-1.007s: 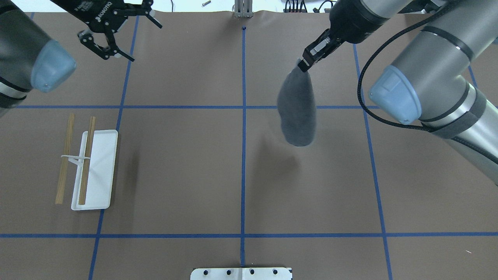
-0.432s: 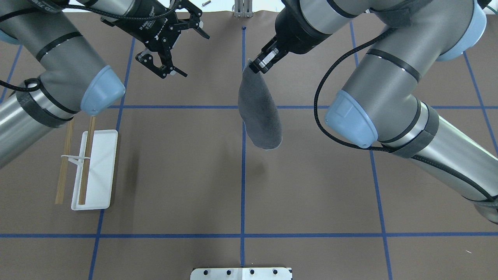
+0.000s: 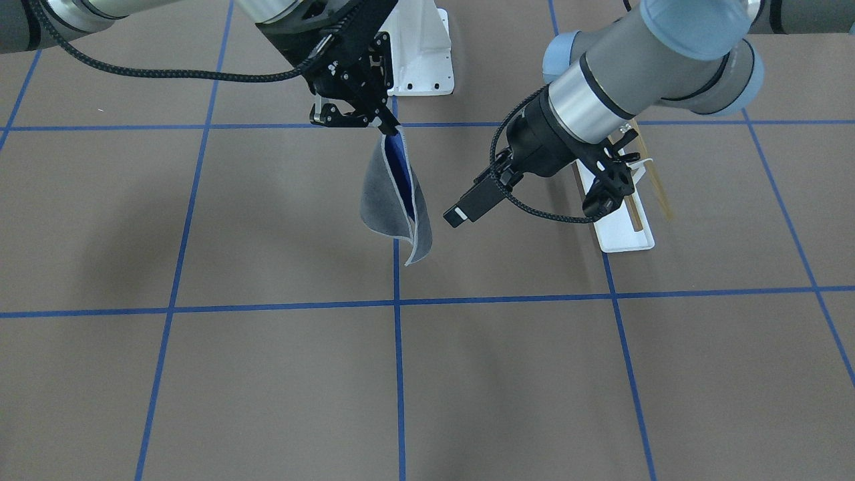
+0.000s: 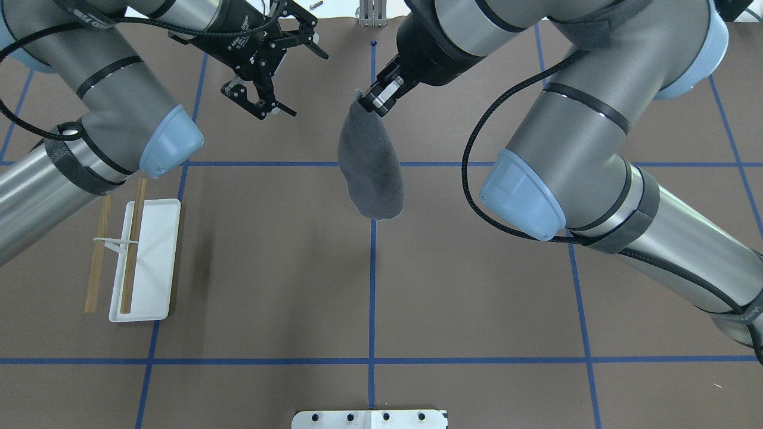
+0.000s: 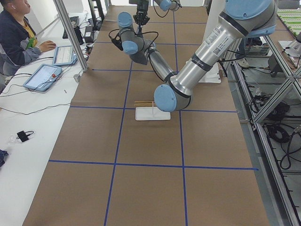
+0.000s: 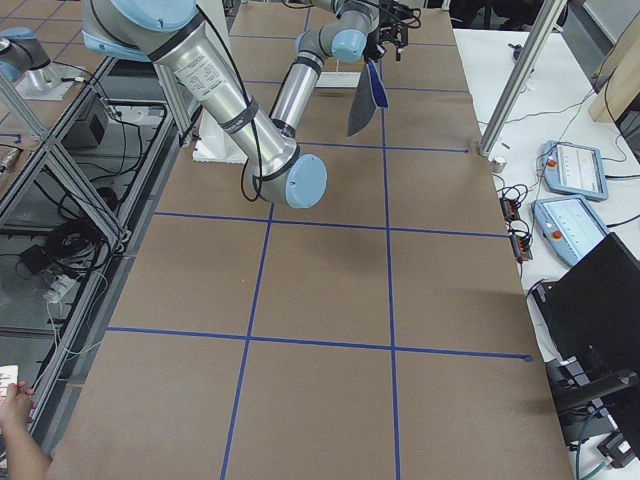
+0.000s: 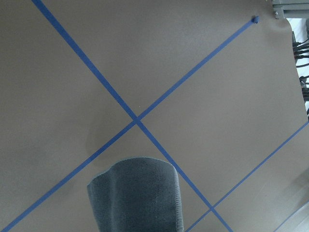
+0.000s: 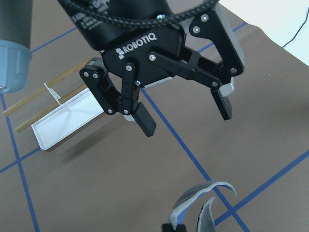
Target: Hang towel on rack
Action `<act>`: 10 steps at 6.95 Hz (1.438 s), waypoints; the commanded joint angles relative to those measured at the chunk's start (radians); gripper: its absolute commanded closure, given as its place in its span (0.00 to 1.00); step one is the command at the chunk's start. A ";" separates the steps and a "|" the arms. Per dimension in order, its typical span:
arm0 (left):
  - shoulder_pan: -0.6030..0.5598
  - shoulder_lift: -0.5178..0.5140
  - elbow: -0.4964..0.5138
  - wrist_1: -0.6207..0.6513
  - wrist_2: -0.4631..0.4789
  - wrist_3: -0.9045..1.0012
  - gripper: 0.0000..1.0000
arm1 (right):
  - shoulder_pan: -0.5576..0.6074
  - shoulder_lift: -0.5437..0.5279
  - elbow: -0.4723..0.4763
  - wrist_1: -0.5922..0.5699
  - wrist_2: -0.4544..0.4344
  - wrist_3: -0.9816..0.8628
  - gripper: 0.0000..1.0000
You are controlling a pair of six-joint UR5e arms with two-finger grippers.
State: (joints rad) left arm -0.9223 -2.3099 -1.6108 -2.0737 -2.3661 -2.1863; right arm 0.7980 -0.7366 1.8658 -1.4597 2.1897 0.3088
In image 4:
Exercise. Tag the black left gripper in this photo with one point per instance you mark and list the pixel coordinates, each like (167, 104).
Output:
(240, 30)

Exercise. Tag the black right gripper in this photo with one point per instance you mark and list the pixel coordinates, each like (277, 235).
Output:
(440, 52)

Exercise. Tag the grey and blue towel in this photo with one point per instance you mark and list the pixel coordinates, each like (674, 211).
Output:
(370, 164)

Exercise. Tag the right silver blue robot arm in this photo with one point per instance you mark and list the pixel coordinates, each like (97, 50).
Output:
(560, 178)

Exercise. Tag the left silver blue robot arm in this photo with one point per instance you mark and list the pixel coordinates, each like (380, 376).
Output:
(132, 122)

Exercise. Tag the white rack with wooden bars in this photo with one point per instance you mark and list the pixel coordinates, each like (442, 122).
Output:
(146, 252)

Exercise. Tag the aluminium frame post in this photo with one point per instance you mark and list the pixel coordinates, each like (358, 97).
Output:
(372, 13)

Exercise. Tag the white pedestal column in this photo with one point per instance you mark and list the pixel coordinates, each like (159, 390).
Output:
(396, 418)

